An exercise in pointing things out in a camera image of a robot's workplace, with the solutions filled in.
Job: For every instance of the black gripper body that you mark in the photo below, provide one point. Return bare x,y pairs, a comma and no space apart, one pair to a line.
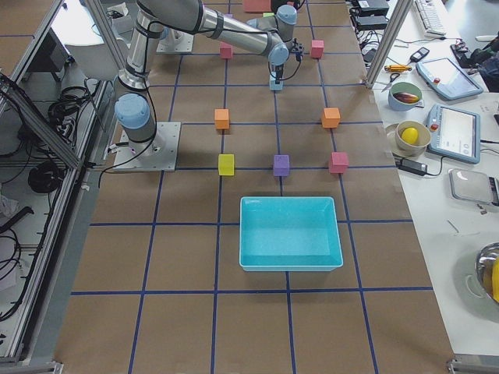
279,72

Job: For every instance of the light blue foam block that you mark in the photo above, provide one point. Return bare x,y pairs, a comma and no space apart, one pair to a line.
277,87

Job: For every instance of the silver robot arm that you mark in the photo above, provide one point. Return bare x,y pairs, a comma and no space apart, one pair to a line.
169,27
282,22

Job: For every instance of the pink foam block far left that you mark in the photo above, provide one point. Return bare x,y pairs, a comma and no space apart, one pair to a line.
317,49

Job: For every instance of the pink foam block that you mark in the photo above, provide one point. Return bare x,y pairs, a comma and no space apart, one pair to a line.
226,51
317,49
338,162

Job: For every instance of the pink foam block near left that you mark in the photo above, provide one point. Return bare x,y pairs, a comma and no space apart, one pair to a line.
226,51

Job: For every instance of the orange foam block far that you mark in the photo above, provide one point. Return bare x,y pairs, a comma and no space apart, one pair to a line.
330,118

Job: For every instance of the orange foam block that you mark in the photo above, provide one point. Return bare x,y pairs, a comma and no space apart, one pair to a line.
221,118
330,118

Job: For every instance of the orange foam block near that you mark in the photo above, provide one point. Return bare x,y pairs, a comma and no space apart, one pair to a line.
221,118

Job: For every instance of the purple foam block right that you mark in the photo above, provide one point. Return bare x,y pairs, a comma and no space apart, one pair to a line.
281,165

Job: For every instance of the yellow foam block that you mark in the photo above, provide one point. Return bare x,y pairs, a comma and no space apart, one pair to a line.
226,164

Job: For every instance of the pink foam block right far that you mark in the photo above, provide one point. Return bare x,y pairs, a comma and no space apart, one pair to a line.
338,162

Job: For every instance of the scissors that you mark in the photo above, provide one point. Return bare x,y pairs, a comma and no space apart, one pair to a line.
392,78

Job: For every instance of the green bowl with fruit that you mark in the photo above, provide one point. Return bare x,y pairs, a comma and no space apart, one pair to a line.
404,96

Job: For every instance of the beige bowl with lemon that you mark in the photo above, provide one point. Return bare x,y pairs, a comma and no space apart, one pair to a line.
411,138

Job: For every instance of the teal plastic tray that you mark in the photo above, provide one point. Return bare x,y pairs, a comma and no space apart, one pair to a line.
297,233

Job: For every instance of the black power adapter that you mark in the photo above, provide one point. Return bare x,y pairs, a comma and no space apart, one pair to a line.
411,166

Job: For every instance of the blue teach pendant far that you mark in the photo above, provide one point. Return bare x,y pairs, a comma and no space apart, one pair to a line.
447,79

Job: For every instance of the blue teach pendant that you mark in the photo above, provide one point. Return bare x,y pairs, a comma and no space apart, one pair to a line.
447,79
454,133

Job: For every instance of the blue teach pendant near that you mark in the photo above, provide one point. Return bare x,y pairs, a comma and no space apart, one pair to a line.
454,133

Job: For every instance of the steel bowl with banana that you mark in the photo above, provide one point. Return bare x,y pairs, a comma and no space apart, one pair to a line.
486,266

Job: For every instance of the aluminium frame post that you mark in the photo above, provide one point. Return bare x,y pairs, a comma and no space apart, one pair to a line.
395,22

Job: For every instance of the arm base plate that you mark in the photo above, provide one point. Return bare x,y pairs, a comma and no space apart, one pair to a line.
161,155

